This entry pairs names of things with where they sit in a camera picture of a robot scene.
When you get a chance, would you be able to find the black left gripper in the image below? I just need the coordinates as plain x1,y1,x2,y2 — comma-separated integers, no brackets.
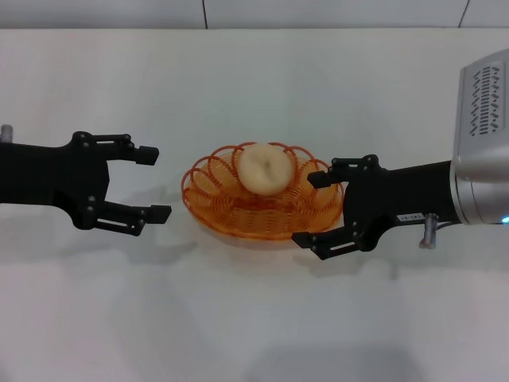
0,130,173,238

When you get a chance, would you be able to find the right arm plug with cable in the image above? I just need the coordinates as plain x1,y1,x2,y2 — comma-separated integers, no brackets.
418,212,462,250

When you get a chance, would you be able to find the orange wire basket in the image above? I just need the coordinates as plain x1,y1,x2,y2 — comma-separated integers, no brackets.
181,140,344,242

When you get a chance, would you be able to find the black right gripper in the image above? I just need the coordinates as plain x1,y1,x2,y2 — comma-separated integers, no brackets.
291,154,463,262

